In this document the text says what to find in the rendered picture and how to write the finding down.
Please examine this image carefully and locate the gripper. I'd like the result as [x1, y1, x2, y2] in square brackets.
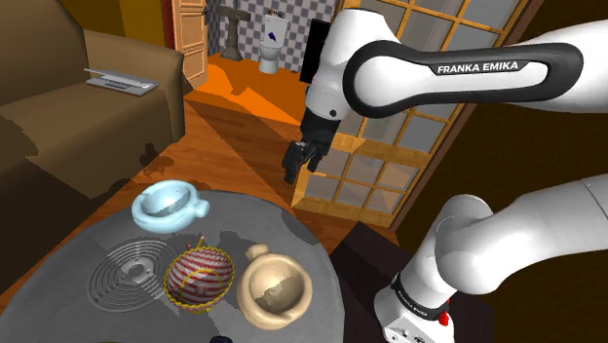
[282, 107, 342, 186]

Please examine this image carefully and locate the wooden framed glass door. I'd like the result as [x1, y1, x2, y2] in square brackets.
[290, 0, 529, 230]

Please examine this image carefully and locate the white toilet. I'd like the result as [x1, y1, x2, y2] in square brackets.
[257, 13, 291, 75]

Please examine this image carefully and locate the red white striped bowl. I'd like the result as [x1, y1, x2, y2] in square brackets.
[163, 234, 237, 315]

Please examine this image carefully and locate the pale wooden door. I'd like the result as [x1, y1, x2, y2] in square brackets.
[171, 0, 210, 90]

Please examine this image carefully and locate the grey laptop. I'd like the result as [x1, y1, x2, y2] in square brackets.
[84, 67, 161, 98]

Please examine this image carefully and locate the grey ridged plate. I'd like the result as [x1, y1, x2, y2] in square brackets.
[87, 239, 179, 314]

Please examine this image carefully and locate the brown sofa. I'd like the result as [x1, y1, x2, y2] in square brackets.
[0, 0, 187, 295]

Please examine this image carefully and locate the round grey table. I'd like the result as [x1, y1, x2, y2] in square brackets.
[0, 189, 346, 343]

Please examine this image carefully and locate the beige bowl with handle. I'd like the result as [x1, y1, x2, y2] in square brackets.
[236, 243, 314, 331]

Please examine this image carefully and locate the grey pedestal washbasin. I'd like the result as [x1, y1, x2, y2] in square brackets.
[218, 6, 252, 62]

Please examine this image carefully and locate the light blue bowl with handle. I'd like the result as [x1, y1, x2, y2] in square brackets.
[131, 179, 211, 235]

